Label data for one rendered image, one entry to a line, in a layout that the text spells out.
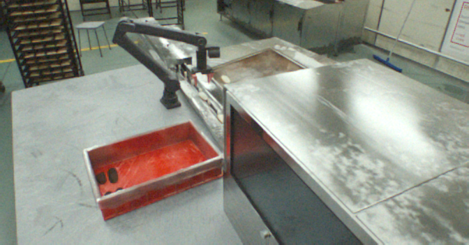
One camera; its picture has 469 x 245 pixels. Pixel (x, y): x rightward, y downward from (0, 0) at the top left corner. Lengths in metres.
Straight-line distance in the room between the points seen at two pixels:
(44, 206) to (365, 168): 1.09
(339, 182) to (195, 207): 0.70
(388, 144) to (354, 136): 0.07
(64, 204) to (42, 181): 0.19
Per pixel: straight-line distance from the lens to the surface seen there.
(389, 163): 0.65
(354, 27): 5.17
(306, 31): 4.39
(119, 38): 1.64
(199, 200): 1.19
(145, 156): 1.42
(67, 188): 1.37
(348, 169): 0.60
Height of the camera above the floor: 1.67
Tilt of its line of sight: 30 degrees down
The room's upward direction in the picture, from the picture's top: straight up
